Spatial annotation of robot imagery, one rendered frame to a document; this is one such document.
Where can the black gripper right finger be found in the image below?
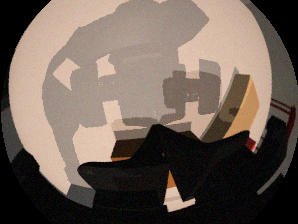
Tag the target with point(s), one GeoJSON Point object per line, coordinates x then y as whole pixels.
{"type": "Point", "coordinates": [191, 161]}

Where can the tan wooden board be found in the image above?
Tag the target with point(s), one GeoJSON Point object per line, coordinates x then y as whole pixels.
{"type": "Point", "coordinates": [237, 112]}

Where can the red cube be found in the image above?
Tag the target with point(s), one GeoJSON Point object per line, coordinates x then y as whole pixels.
{"type": "Point", "coordinates": [250, 144]}

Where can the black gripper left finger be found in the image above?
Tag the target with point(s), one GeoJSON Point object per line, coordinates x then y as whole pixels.
{"type": "Point", "coordinates": [147, 169]}

